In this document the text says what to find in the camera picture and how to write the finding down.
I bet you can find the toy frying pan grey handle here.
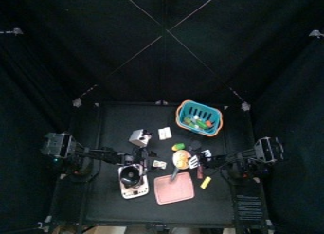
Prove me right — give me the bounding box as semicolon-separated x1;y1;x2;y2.
168;149;193;183

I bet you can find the small white printed card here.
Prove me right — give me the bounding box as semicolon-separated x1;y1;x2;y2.
152;160;168;170

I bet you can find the black toy pot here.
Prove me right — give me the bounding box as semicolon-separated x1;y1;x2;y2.
118;167;141;189

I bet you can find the grey white toy toaster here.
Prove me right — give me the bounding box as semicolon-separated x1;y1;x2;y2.
128;128;153;148

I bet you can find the green orange toy vegetable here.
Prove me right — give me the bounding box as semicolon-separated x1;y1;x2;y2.
170;142;186;152

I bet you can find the yellow toy block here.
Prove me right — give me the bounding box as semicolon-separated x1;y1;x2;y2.
200;175;212;189

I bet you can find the white kitchen scale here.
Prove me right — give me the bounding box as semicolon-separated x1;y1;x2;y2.
117;163;150;200

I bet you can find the white card box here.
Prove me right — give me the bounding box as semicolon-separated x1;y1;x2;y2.
157;126;173;141

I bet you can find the pink cutting board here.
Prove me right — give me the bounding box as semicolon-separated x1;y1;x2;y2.
153;171;196;206

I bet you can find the teal basket orange rim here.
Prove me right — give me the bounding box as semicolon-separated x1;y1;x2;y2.
174;99;224;137

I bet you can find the white text label sticker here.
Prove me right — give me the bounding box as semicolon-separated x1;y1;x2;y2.
234;194;264;224

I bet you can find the thin crossing cord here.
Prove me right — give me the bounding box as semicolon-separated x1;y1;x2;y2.
116;0;245;103
77;0;224;100

